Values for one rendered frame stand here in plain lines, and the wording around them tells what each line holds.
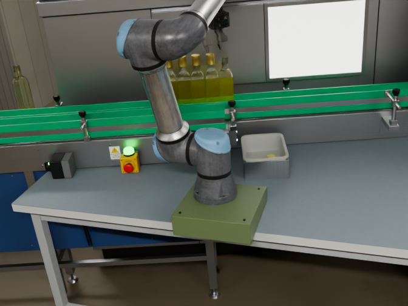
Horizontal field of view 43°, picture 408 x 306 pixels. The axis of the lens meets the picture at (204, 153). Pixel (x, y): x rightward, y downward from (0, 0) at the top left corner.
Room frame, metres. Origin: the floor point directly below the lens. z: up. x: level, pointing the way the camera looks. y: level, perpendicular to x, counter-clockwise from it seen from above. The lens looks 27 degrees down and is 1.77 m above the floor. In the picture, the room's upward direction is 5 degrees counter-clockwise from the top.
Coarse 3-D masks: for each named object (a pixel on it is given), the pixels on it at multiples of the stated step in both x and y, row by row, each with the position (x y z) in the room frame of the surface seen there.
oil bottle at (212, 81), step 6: (210, 72) 2.06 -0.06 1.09; (216, 72) 2.07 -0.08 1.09; (210, 78) 2.05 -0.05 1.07; (216, 78) 2.05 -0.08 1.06; (210, 84) 2.05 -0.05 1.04; (216, 84) 2.05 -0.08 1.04; (210, 90) 2.05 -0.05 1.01; (216, 90) 2.05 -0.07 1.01; (210, 96) 2.05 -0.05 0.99; (216, 96) 2.05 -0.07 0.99
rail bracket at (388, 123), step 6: (384, 90) 2.00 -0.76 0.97; (396, 90) 1.88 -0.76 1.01; (384, 96) 2.00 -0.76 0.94; (390, 96) 1.95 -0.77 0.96; (396, 96) 1.89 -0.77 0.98; (396, 102) 1.88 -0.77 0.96; (384, 120) 1.94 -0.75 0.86; (390, 120) 1.89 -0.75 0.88; (396, 120) 1.89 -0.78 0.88; (384, 126) 1.98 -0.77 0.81; (390, 126) 1.88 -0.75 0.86; (396, 126) 1.88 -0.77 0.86
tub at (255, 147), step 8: (248, 136) 1.95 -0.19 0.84; (256, 136) 1.95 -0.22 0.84; (264, 136) 1.95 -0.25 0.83; (272, 136) 1.95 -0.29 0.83; (280, 136) 1.92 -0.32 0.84; (248, 144) 1.95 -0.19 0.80; (256, 144) 1.95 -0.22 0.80; (264, 144) 1.94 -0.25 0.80; (272, 144) 1.94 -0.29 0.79; (280, 144) 1.90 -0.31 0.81; (248, 152) 1.94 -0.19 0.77; (256, 152) 1.93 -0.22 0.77; (264, 152) 1.92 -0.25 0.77; (272, 152) 1.92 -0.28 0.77; (280, 152) 1.88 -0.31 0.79; (248, 160) 1.74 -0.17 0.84; (256, 160) 1.74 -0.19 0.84; (264, 160) 1.74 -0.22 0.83; (272, 160) 1.75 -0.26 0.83
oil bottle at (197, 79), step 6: (192, 72) 2.08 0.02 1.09; (198, 72) 2.07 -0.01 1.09; (192, 78) 2.06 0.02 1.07; (198, 78) 2.06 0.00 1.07; (204, 78) 2.07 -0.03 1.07; (192, 84) 2.06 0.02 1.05; (198, 84) 2.06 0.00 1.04; (204, 84) 2.06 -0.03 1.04; (192, 90) 2.06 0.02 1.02; (198, 90) 2.06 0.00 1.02; (204, 90) 2.06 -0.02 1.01; (192, 96) 2.06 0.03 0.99; (198, 96) 2.06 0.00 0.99; (204, 96) 2.06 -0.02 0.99; (198, 102) 2.06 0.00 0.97; (204, 102) 2.06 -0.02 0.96
